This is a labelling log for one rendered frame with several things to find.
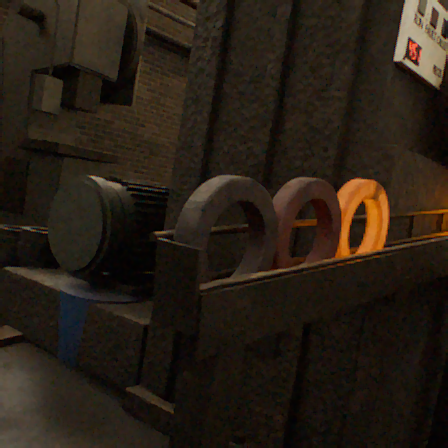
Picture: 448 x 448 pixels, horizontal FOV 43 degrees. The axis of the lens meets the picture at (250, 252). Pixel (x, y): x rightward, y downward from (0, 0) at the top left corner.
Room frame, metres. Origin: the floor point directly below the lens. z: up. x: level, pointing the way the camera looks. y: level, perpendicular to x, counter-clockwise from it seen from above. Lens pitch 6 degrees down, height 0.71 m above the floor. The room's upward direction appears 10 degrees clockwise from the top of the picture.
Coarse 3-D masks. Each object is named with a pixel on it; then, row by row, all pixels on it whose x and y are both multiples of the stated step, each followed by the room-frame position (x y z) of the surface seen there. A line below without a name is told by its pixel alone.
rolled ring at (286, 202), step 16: (288, 192) 0.85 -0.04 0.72; (304, 192) 0.86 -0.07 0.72; (320, 192) 0.90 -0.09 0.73; (288, 208) 0.83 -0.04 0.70; (320, 208) 0.93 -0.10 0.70; (336, 208) 0.94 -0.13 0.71; (288, 224) 0.84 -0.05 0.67; (320, 224) 0.95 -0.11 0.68; (336, 224) 0.95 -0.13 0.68; (288, 240) 0.84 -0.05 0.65; (320, 240) 0.95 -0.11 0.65; (336, 240) 0.96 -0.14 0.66; (288, 256) 0.85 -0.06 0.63; (320, 256) 0.94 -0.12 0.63
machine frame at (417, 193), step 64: (256, 0) 1.57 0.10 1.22; (320, 0) 1.44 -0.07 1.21; (384, 0) 1.34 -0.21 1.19; (192, 64) 1.69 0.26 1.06; (256, 64) 1.54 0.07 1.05; (320, 64) 1.42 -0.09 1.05; (384, 64) 1.32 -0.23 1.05; (192, 128) 1.66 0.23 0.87; (256, 128) 1.52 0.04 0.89; (320, 128) 1.40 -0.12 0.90; (384, 128) 1.34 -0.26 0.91; (192, 192) 1.60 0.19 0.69; (320, 320) 1.35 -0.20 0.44; (256, 384) 1.44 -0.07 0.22; (320, 384) 1.33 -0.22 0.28
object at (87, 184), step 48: (96, 192) 2.03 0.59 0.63; (144, 192) 2.23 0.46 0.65; (96, 240) 2.00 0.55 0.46; (144, 240) 2.12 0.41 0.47; (0, 288) 2.28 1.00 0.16; (48, 288) 2.08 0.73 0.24; (144, 288) 2.14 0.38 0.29; (48, 336) 2.05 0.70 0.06; (96, 336) 1.89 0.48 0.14; (144, 336) 1.77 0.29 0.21
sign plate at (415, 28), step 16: (416, 0) 1.32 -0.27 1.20; (432, 0) 1.39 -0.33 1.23; (416, 16) 1.33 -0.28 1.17; (400, 32) 1.32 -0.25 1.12; (416, 32) 1.35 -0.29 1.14; (432, 32) 1.42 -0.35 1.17; (400, 48) 1.31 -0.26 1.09; (416, 48) 1.36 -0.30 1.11; (432, 48) 1.44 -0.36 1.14; (400, 64) 1.34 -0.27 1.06; (416, 64) 1.37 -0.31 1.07; (432, 64) 1.45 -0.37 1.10; (432, 80) 1.47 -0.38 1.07
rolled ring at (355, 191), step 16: (352, 192) 0.99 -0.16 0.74; (368, 192) 1.03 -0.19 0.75; (384, 192) 1.07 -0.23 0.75; (352, 208) 0.99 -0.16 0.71; (368, 208) 1.09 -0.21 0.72; (384, 208) 1.09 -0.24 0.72; (368, 224) 1.10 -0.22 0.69; (384, 224) 1.10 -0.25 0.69; (368, 240) 1.10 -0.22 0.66; (384, 240) 1.11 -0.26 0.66; (336, 256) 0.99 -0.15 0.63
